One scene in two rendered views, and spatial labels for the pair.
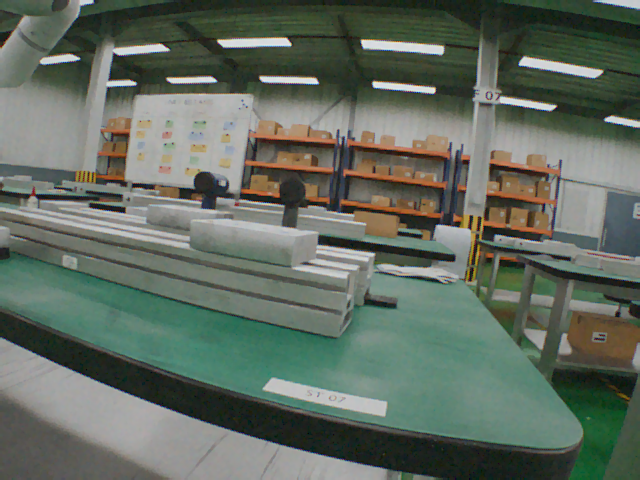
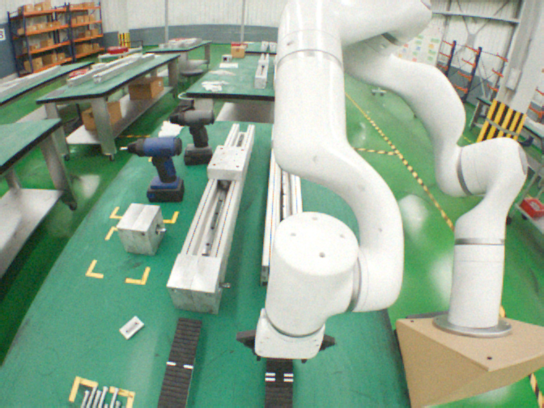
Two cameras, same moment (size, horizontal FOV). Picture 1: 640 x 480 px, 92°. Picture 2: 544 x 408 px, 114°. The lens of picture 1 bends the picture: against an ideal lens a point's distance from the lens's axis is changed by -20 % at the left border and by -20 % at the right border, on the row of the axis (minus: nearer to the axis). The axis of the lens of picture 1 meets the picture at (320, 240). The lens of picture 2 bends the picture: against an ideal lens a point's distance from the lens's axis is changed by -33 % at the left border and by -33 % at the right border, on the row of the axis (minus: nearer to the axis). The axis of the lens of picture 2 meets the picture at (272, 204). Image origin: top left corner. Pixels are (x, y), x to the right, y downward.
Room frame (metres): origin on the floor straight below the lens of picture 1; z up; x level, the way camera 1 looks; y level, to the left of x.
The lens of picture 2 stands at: (0.86, 1.07, 1.33)
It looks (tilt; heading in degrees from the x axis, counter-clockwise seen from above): 38 degrees down; 254
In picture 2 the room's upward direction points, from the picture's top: 6 degrees clockwise
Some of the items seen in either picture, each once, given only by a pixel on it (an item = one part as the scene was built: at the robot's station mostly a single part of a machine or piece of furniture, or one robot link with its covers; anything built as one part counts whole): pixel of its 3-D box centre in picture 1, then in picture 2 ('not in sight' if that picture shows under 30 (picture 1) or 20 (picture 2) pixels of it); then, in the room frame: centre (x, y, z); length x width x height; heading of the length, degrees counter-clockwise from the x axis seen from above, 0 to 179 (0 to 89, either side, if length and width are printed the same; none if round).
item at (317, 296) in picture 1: (127, 253); (283, 182); (0.62, 0.34, 0.82); 0.80 x 0.10 x 0.09; 75
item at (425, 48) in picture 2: not in sight; (407, 64); (-3.21, -3.72, 0.97); 1.51 x 0.50 x 1.95; 98
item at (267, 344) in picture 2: not in sight; (289, 329); (0.77, 0.91, 0.95); 0.10 x 0.07 x 0.11; 165
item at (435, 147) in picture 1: (394, 189); not in sight; (10.27, -1.82, 1.59); 2.83 x 0.98 x 3.17; 78
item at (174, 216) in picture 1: (189, 224); (228, 165); (0.80, 0.29, 0.87); 0.16 x 0.11 x 0.07; 75
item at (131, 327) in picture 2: not in sight; (132, 328); (1.07, 0.80, 0.78); 0.05 x 0.03 x 0.01; 44
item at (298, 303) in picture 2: not in sight; (310, 276); (0.76, 0.91, 1.09); 0.09 x 0.08 x 0.13; 168
